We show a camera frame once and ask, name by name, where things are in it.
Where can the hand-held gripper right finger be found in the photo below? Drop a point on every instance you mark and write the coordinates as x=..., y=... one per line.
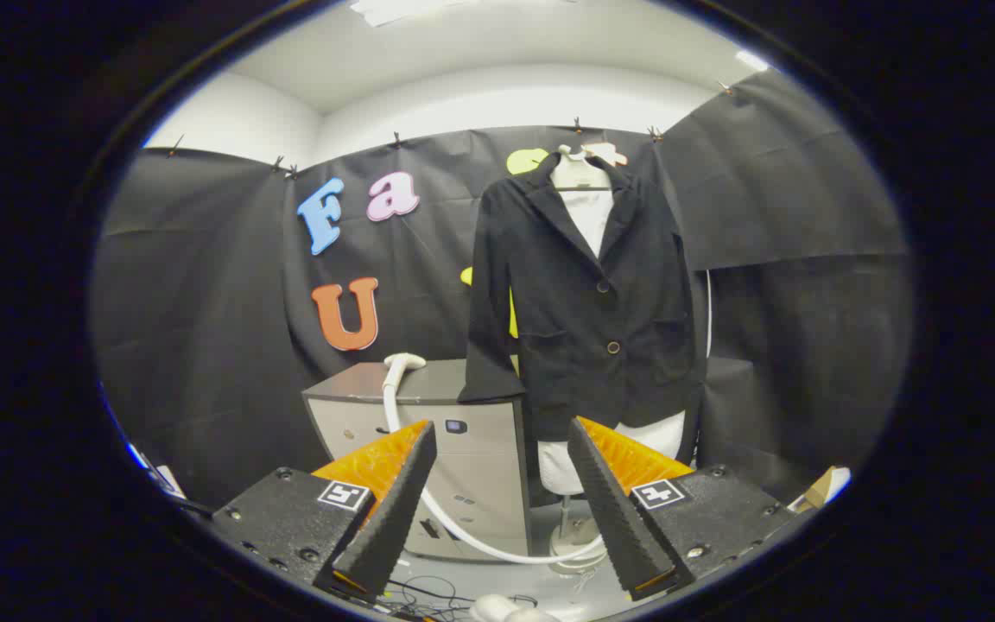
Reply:
x=614, y=510

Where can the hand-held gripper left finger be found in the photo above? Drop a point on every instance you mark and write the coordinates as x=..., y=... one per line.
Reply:
x=394, y=510

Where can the black blazer jacket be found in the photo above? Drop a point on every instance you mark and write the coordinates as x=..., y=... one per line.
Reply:
x=584, y=345

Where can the grey metal cabinet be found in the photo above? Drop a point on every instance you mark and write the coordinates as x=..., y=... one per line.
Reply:
x=480, y=466

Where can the small cardboard box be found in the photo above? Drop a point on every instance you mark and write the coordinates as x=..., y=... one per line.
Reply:
x=813, y=492

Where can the white thin pole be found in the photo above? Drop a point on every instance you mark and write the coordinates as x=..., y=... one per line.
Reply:
x=709, y=311

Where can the black backdrop cloth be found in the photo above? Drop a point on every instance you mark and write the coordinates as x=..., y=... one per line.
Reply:
x=204, y=302

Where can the white mannequin torso form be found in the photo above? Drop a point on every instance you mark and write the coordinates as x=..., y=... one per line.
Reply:
x=588, y=216

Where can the ceiling light panel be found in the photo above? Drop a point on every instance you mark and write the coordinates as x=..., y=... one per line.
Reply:
x=394, y=10
x=752, y=60

